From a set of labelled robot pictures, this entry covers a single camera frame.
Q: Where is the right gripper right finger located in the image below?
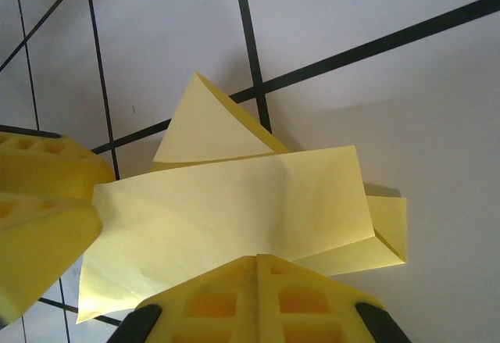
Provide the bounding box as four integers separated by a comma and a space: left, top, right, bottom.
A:
257, 252, 411, 343

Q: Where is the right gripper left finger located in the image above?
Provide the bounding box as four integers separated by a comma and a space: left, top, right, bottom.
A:
111, 255, 260, 343

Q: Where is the yellow square paper sheet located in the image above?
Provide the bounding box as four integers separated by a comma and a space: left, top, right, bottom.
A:
76, 71, 408, 325

